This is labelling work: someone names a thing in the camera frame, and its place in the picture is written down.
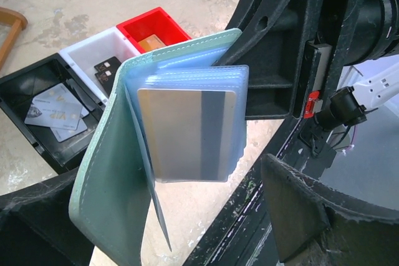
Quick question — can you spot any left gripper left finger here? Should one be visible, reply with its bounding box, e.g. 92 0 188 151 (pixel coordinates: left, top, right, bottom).
1 169 94 265

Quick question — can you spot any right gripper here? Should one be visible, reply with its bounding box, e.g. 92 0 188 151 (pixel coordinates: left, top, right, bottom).
215 0 364 120

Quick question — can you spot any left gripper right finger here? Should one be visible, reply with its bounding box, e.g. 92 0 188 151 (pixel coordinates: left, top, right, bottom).
261 154 398 265

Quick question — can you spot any green card holder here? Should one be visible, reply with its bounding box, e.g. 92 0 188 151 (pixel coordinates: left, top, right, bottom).
69 28 249 265

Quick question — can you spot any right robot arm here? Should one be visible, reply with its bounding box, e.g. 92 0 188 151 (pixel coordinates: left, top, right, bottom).
217 0 398 120

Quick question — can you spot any silver credit card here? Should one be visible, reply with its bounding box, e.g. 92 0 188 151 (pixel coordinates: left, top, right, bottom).
24 83 89 142

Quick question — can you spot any orange credit card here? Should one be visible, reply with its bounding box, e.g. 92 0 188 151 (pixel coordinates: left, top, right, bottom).
138 34 166 52

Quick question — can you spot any silver striped card in holder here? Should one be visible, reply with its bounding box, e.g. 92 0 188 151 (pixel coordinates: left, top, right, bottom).
137 88 237 183

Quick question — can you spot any black credit card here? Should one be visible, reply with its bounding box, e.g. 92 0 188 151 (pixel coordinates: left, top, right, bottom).
95 70 115 97
94 56 122 73

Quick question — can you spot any black plastic bin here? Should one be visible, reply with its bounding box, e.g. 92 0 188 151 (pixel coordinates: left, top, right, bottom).
1 54 104 174

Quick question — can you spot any red plastic bin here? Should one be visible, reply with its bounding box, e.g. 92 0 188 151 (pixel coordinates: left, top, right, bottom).
117 7 191 54

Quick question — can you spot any white plastic bin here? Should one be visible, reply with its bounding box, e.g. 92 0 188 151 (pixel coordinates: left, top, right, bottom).
59 27 140 104

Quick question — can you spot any wooden rack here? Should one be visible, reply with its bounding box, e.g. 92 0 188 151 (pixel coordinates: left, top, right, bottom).
1 7 28 69

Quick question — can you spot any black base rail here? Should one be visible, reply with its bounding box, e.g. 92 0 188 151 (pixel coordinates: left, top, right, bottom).
184 116 334 265

